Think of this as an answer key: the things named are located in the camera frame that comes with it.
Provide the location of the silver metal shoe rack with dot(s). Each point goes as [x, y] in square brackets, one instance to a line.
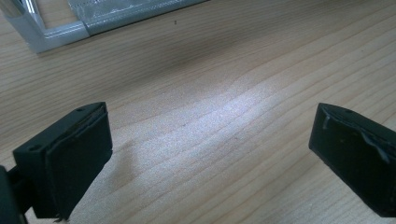
[62, 29]

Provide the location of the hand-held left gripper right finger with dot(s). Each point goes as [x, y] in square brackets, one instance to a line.
[355, 155]

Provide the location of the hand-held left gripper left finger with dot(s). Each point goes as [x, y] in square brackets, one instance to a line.
[71, 158]

